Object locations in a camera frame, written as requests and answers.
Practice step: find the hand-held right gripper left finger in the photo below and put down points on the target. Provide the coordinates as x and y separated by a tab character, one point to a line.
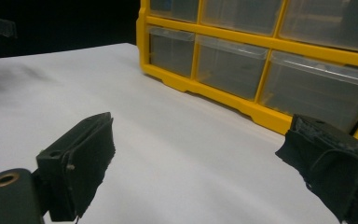
74	168

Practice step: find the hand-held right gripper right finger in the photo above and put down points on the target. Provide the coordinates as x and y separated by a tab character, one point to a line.
338	168

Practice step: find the yellow drawer cabinet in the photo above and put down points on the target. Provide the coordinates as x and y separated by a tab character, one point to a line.
230	95

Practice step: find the clear plastic drawer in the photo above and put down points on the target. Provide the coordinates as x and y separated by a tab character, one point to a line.
230	68
317	93
171	53
240	15
329	25
174	9

